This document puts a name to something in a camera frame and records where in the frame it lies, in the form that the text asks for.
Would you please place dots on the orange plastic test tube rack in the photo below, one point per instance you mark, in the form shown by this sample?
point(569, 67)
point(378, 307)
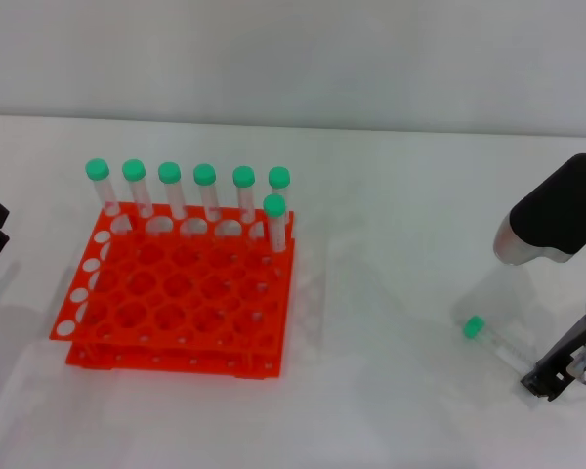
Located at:
point(176, 303)

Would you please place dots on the clear test tube green cap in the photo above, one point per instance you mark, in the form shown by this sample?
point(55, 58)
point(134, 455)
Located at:
point(245, 200)
point(279, 177)
point(276, 229)
point(173, 195)
point(503, 347)
point(102, 193)
point(139, 193)
point(207, 195)

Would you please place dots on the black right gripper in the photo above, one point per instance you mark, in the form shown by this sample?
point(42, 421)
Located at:
point(573, 344)

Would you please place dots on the silver plug on right gripper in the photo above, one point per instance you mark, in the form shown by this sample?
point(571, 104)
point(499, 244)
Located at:
point(583, 364)

